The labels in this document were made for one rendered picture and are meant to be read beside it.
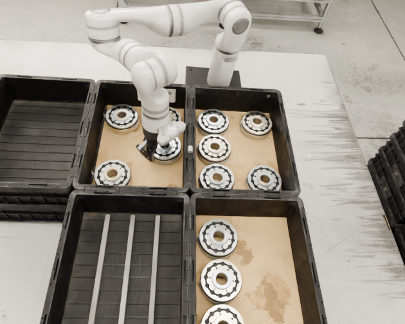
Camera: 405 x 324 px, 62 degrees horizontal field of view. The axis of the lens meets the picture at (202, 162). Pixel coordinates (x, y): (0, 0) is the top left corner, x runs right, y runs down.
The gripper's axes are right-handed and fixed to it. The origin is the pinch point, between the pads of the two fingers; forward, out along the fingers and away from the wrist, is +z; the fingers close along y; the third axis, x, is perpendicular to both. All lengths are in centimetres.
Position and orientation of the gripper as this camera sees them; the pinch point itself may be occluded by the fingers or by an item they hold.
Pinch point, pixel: (157, 152)
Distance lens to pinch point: 103.8
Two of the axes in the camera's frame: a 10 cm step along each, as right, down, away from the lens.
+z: -0.9, 5.6, 8.3
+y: -6.8, 5.7, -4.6
